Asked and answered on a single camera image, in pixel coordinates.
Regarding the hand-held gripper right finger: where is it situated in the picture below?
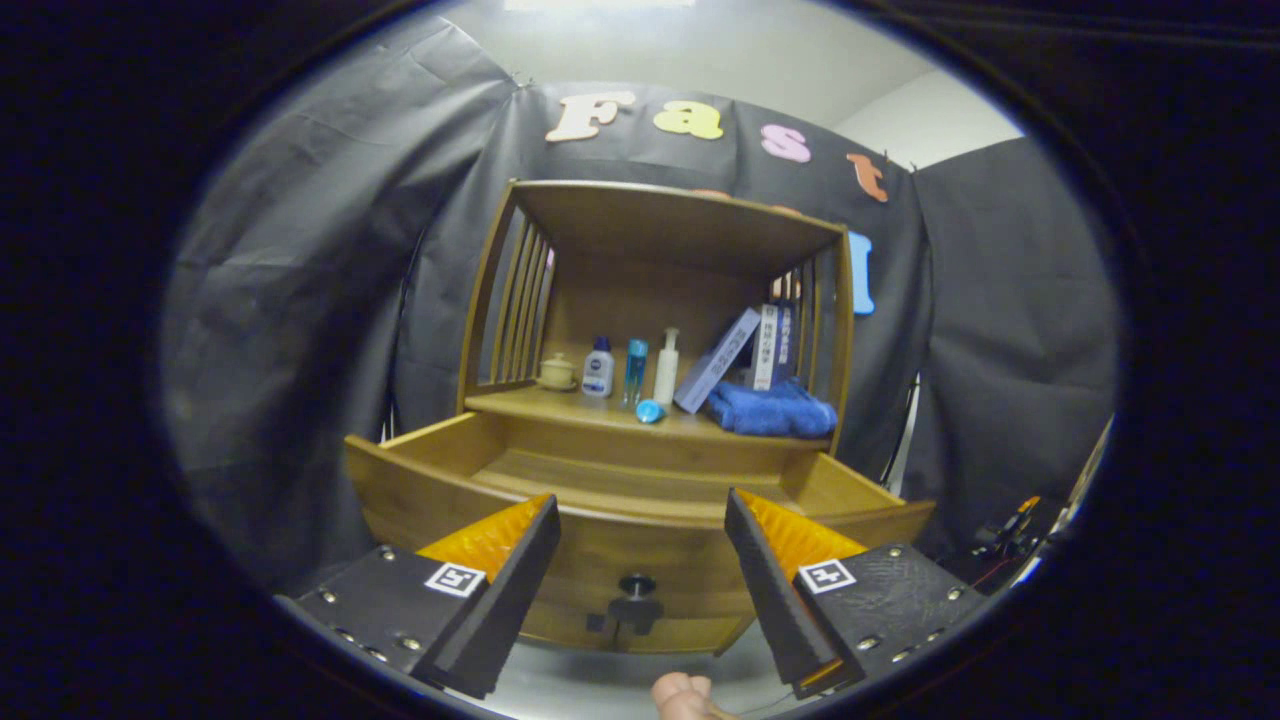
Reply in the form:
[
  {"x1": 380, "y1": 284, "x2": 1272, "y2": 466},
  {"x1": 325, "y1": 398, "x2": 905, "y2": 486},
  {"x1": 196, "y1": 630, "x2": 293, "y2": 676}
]
[{"x1": 724, "y1": 487, "x2": 986, "y2": 699}]

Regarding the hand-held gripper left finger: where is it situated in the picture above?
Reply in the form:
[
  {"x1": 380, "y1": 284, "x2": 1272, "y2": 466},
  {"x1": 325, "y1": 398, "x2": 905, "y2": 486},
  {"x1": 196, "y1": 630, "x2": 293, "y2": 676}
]
[{"x1": 275, "y1": 492, "x2": 563, "y2": 701}]

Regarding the wooden drawer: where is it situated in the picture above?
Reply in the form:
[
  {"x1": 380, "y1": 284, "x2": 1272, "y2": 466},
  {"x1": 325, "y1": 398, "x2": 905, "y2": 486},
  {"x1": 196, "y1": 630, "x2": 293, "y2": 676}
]
[{"x1": 343, "y1": 410, "x2": 938, "y2": 656}]

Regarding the black round drawer knob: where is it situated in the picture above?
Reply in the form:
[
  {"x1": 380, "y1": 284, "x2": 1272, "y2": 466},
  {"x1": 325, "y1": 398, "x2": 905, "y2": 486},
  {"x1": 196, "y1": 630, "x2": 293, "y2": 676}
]
[{"x1": 608, "y1": 573, "x2": 665, "y2": 636}]

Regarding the wooden cabinet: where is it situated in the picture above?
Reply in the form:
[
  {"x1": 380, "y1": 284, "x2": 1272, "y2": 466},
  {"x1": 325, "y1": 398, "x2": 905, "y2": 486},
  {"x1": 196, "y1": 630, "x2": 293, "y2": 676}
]
[{"x1": 457, "y1": 180, "x2": 857, "y2": 479}]

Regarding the blue folded towel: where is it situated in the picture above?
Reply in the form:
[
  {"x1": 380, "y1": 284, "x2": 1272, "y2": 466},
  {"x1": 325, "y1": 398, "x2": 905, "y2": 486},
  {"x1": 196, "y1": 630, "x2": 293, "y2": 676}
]
[{"x1": 705, "y1": 378, "x2": 839, "y2": 438}]

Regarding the lavender book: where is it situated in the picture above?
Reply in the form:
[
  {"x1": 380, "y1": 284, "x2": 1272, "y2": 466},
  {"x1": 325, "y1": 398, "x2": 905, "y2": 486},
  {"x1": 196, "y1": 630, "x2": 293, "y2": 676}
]
[{"x1": 674, "y1": 308, "x2": 763, "y2": 414}]

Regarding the white lotion bottle blue cap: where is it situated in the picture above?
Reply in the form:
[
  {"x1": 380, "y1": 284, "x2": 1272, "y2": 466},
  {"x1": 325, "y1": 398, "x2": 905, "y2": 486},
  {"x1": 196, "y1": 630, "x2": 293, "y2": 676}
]
[{"x1": 582, "y1": 336, "x2": 615, "y2": 399}]

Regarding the black equipment with orange part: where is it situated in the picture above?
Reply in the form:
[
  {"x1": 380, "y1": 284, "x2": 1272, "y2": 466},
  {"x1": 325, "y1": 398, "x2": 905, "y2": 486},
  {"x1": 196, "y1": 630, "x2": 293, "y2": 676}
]
[{"x1": 960, "y1": 495, "x2": 1061, "y2": 591}]

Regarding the white pump bottle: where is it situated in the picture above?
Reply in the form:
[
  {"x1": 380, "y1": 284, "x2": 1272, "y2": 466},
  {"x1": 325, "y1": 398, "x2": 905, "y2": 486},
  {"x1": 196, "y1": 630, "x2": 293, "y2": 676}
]
[{"x1": 653, "y1": 327, "x2": 681, "y2": 406}]

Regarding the dark blue book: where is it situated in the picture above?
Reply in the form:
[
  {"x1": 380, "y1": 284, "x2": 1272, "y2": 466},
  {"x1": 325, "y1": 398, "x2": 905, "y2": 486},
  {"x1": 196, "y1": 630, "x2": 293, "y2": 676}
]
[{"x1": 776, "y1": 302, "x2": 798, "y2": 386}]

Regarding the black backdrop cloth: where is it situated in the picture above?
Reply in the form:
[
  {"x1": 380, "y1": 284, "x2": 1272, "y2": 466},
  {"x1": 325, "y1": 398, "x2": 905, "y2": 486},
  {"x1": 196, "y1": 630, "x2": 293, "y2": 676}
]
[{"x1": 160, "y1": 15, "x2": 1121, "y2": 601}]

